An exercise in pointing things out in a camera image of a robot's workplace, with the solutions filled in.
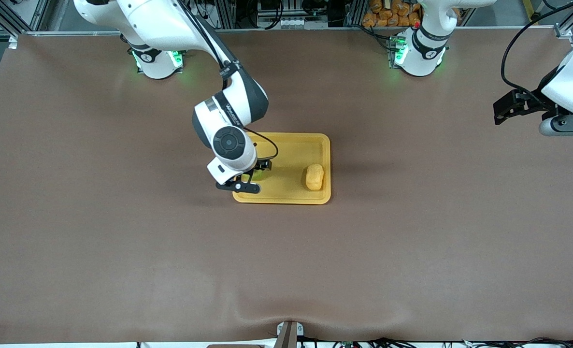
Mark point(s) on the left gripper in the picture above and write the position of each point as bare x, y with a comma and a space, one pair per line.
537, 98

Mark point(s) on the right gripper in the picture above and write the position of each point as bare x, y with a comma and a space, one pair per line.
262, 165

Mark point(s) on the green apple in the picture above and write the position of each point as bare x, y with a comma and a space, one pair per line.
256, 175

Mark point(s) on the yellow potato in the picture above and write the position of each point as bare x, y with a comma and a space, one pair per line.
314, 177

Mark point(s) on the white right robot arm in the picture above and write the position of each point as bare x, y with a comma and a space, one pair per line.
228, 116

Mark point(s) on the yellow plastic tray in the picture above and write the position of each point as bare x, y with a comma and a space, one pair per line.
291, 188

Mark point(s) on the brown table mat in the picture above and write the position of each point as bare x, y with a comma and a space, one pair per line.
170, 251

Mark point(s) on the bag of orange items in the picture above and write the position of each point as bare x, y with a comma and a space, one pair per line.
388, 17

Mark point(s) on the aluminium frame rail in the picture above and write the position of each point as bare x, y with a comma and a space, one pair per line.
315, 30

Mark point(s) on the grey metal camera bracket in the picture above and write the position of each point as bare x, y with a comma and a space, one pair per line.
289, 336

